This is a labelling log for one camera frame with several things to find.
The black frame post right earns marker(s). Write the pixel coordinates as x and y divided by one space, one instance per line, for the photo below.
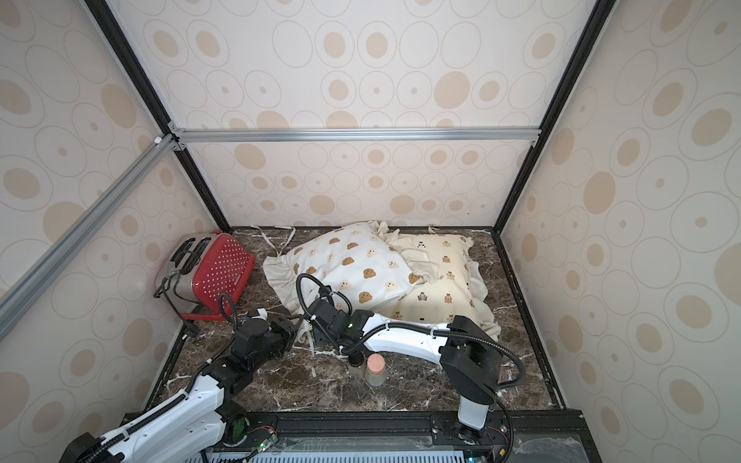
601 12

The pink cap shaker bottle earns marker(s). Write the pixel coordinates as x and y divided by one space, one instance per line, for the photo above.
376 370

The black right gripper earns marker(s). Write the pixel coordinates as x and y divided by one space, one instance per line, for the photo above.
316 304

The black frame post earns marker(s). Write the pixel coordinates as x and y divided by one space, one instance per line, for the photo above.
601 12
114 35

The black cap shaker bottle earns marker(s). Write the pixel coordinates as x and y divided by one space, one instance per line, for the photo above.
357 364

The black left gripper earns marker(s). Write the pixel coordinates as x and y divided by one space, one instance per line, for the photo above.
287 330

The silver aluminium left bar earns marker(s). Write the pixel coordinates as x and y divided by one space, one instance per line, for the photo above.
32 285

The cream animal print pillow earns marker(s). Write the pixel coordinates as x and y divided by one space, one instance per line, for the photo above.
451 283

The white bear print pillow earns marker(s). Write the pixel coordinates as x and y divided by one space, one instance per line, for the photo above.
360 260

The red polka dot toaster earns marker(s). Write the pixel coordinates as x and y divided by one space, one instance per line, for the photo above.
204 266

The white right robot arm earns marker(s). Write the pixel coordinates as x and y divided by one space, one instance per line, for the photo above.
477 366

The silver aluminium bar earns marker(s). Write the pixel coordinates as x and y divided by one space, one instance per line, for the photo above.
32 285
303 136

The silver aluminium back bar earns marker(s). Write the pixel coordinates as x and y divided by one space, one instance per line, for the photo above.
303 136

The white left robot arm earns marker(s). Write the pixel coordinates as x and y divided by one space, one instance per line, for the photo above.
203 412

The black frame post left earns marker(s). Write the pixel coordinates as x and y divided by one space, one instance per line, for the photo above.
114 35

